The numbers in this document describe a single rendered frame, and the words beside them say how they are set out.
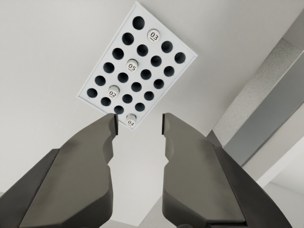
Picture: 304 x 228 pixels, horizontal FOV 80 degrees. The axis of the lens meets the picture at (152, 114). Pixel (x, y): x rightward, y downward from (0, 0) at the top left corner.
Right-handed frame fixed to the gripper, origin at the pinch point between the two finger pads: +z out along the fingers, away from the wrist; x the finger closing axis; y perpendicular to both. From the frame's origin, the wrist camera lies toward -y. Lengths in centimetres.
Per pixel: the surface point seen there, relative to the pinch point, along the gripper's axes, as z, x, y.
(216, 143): 60, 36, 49
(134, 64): 8.1, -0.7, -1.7
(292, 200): 3.1, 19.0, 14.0
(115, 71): 9.4, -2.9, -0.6
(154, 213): 88, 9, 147
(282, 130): 1.2, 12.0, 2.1
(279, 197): 2.6, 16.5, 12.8
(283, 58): 89, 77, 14
